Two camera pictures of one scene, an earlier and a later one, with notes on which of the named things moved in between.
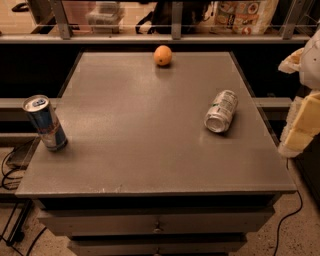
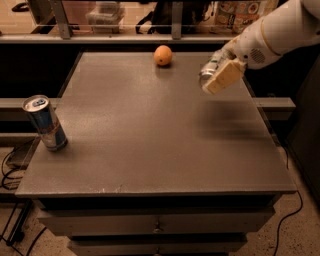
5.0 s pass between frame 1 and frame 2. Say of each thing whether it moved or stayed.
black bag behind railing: stayed
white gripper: moved
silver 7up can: moved
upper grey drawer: stayed
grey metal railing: stayed
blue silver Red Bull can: stayed
